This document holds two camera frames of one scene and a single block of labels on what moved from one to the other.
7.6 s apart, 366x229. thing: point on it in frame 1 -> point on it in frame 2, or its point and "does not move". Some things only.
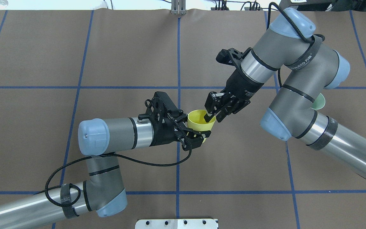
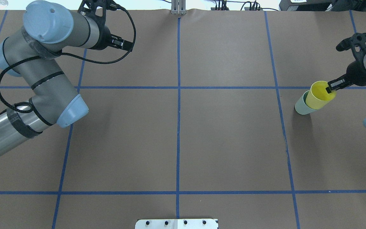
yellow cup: [196, 121] -> [318, 97]
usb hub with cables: [246, 6] does not move
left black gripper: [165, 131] -> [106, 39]
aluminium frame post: [178, 7] does not move
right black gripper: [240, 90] -> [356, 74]
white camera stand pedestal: [176, 224] does not move
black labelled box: [306, 5] does not move
